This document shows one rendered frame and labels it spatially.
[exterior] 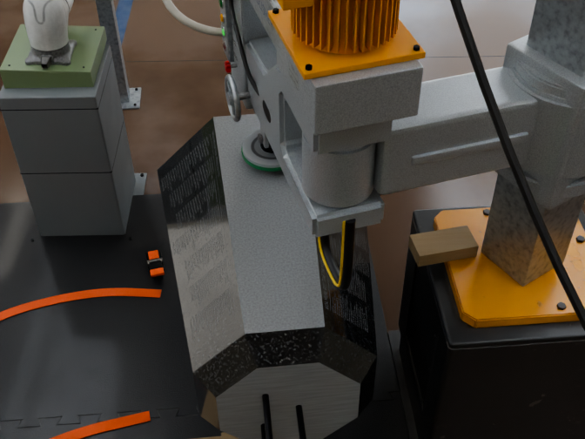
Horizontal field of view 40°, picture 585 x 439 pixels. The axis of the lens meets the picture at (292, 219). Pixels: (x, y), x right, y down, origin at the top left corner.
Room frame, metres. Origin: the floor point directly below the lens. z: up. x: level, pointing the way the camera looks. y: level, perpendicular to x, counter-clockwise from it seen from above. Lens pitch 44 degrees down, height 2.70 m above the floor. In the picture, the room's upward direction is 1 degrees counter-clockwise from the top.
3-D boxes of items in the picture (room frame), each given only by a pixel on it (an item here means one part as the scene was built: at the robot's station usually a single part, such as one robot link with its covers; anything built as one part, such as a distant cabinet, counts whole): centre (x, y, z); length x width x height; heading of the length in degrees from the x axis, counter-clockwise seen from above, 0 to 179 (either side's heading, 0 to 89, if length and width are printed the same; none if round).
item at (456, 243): (1.83, -0.49, 0.81); 0.20 x 0.10 x 0.05; 102
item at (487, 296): (1.80, -0.74, 0.76); 0.49 x 0.49 x 0.05; 4
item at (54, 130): (2.89, 0.99, 0.40); 0.50 x 0.50 x 0.80; 0
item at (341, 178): (1.62, -0.12, 1.36); 0.19 x 0.19 x 0.20
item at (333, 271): (1.61, -0.12, 1.07); 0.23 x 0.03 x 0.32; 17
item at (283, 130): (1.87, -0.03, 1.32); 0.74 x 0.23 x 0.49; 17
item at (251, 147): (2.25, 0.07, 0.89); 0.21 x 0.21 x 0.01
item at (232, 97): (2.10, 0.15, 1.22); 0.15 x 0.10 x 0.15; 17
